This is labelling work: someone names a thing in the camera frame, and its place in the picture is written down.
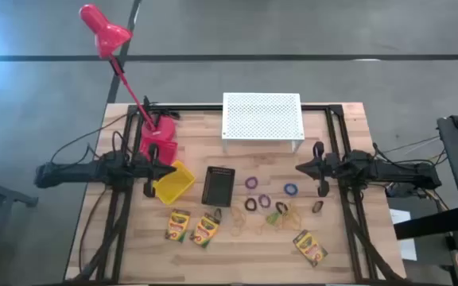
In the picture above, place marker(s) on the red plastic basket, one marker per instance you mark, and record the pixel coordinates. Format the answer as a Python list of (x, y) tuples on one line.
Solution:
[(165, 151)]

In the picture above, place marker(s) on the white perforated metal shelf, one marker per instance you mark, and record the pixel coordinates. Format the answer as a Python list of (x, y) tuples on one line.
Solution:
[(261, 115)]

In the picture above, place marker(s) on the yellow plastic basket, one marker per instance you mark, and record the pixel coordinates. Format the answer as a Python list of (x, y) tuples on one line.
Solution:
[(173, 184)]

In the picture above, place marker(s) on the black aluminium table frame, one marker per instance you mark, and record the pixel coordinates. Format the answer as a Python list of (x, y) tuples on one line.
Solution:
[(189, 107)]

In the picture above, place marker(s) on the yellow green crayon box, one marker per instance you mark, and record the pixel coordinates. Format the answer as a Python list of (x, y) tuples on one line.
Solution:
[(177, 225), (204, 231), (309, 247)]

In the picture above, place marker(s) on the black beam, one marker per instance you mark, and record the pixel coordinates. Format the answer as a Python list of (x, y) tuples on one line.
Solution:
[(428, 224)]

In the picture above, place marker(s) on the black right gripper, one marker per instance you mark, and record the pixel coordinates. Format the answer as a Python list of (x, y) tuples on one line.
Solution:
[(324, 168)]

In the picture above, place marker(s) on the red desk lamp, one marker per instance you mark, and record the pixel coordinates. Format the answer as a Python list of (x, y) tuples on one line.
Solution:
[(105, 33)]

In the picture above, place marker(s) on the white paper sheet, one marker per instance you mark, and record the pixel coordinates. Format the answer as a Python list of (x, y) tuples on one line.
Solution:
[(400, 216)]

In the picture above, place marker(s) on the black plastic basket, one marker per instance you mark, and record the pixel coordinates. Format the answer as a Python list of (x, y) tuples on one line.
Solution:
[(218, 186)]

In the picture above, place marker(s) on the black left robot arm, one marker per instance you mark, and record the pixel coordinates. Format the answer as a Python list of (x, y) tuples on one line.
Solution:
[(74, 175)]

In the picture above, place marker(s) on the black round disc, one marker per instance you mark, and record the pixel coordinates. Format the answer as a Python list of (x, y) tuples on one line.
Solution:
[(214, 214)]

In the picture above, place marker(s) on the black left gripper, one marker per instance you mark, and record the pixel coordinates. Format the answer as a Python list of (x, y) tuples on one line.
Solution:
[(149, 168)]

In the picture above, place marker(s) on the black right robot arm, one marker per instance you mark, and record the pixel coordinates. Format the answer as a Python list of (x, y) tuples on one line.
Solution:
[(396, 172)]

